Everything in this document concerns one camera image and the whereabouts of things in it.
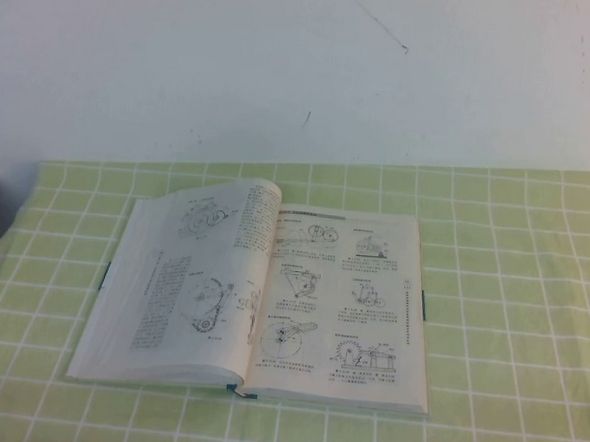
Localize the book with technical drawings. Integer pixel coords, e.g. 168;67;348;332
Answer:
65;168;444;417

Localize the green checked tablecloth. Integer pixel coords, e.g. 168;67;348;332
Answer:
0;135;590;442

